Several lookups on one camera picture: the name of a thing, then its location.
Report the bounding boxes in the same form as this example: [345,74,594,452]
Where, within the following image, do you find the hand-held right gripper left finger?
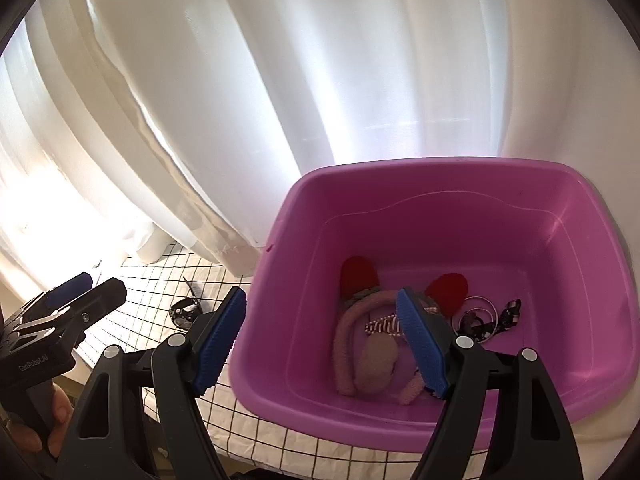
[62,286,249,480]

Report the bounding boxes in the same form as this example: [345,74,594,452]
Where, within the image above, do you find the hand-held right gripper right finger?
[394,287,585,480]

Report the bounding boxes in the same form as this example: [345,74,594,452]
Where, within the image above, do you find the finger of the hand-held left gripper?
[20,272,97,331]
[15,277,128,361]

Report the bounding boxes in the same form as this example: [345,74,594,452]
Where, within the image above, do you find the small silver ring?
[464,295,497,318]

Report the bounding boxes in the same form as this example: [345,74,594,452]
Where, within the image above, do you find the pink plush headband red ears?
[333,255,471,407]

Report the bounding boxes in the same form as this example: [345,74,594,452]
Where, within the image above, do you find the pink plastic basin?
[230,159,629,452]

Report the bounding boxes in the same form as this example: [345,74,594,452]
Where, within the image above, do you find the person's left hand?
[0,384,77,461]

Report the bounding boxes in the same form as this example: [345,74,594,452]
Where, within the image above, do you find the striped hair clip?
[363,312,404,337]

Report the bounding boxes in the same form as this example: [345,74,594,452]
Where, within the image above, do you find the small black hair clip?
[169,297,204,331]

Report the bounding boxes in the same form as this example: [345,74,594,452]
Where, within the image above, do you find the white grid tablecloth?
[72,255,506,480]

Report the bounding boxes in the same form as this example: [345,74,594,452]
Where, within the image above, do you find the thin silver bangle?
[452,309,502,345]

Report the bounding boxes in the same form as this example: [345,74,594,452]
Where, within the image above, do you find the black bow hair clip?
[497,298,524,334]

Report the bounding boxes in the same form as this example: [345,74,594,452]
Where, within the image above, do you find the white curtain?
[0,0,640,286]

